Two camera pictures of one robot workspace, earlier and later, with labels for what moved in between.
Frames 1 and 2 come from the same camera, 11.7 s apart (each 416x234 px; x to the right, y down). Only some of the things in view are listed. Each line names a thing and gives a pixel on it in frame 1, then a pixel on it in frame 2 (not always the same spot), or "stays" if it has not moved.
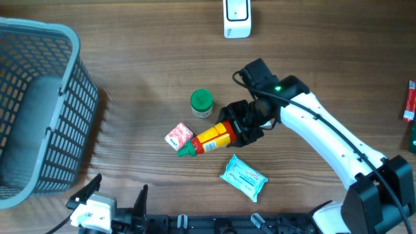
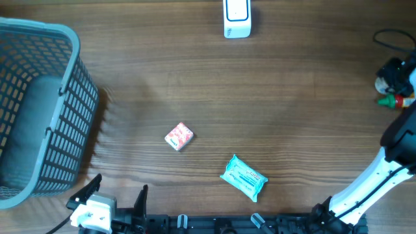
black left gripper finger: [141, 202] stays
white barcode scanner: [236, 19] stays
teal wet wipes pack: [244, 177] stays
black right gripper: [244, 136] -> [388, 67]
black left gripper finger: [82, 195] stays
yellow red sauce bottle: [221, 135] -> [397, 101]
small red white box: [179, 136] stays
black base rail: [256, 223] stays
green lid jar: [201, 101] -> [381, 85]
